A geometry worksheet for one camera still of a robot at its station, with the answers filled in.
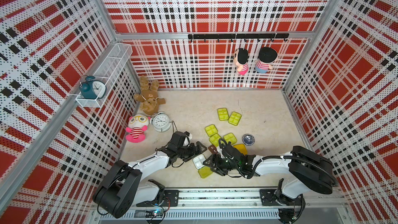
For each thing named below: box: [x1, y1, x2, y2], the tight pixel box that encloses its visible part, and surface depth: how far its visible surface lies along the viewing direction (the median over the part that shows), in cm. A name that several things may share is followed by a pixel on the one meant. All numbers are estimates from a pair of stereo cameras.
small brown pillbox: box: [208, 144, 218, 154], surface depth 90 cm
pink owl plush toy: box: [124, 114, 151, 144], surface depth 96 cm
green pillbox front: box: [192, 154, 213, 179], surface depth 84 cm
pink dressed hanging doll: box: [233, 47, 249, 76], surface depth 97 cm
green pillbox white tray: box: [228, 111, 242, 126], surface depth 105 cm
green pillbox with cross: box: [204, 123, 219, 137], surface depth 100 cm
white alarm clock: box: [149, 111, 172, 133], surface depth 100 cm
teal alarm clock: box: [79, 75, 107, 100], surface depth 64 cm
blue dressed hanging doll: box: [254, 46, 278, 74], surface depth 98 cm
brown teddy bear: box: [133, 75, 166, 116], surface depth 106 cm
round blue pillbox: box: [242, 133, 255, 146], surface depth 95 cm
